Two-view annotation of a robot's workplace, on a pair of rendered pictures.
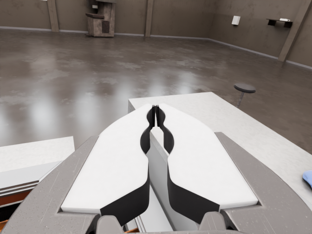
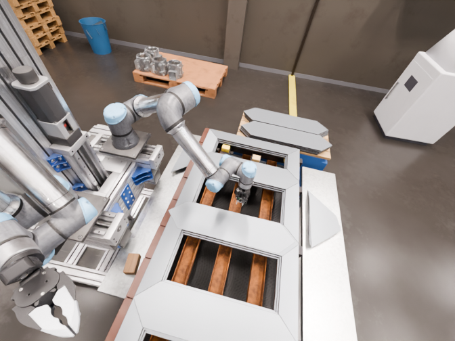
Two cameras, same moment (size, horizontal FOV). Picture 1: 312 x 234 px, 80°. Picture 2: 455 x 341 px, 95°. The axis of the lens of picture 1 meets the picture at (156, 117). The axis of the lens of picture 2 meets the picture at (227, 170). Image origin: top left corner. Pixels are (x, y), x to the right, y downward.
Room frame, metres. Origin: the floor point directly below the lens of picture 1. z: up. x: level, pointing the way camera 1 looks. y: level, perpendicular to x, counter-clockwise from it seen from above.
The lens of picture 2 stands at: (0.31, 0.15, 1.97)
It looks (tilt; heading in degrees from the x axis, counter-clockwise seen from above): 51 degrees down; 124
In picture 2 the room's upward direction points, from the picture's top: 9 degrees clockwise
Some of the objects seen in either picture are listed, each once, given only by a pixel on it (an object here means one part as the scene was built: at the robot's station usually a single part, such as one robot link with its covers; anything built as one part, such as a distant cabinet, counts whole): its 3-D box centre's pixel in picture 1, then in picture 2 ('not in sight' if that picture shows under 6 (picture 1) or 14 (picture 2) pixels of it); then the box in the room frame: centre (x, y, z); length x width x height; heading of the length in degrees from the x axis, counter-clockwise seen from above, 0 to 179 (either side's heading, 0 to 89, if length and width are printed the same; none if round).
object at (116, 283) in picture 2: not in sight; (166, 194); (-0.46, 0.55, 0.66); 1.30 x 0.20 x 0.03; 118
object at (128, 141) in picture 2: not in sight; (123, 134); (-0.71, 0.51, 1.09); 0.15 x 0.15 x 0.10
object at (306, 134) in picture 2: not in sight; (284, 130); (-0.17, 1.64, 0.82); 0.80 x 0.40 x 0.06; 28
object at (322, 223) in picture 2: not in sight; (323, 219); (0.47, 1.11, 0.77); 0.45 x 0.20 x 0.04; 118
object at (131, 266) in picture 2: not in sight; (132, 264); (-0.21, 0.13, 0.70); 0.10 x 0.06 x 0.05; 130
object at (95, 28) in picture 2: not in sight; (98, 35); (-4.37, 2.01, 0.28); 0.49 x 0.44 x 0.55; 31
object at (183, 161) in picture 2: not in sight; (187, 157); (-0.60, 0.88, 0.70); 0.39 x 0.12 x 0.04; 118
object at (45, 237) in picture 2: not in sight; (36, 245); (-0.18, -0.01, 1.33); 0.11 x 0.08 x 0.11; 95
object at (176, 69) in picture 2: not in sight; (183, 66); (-2.62, 2.56, 0.20); 1.47 x 0.98 x 0.40; 31
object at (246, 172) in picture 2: not in sight; (247, 172); (0.01, 0.76, 1.16); 0.09 x 0.08 x 0.11; 9
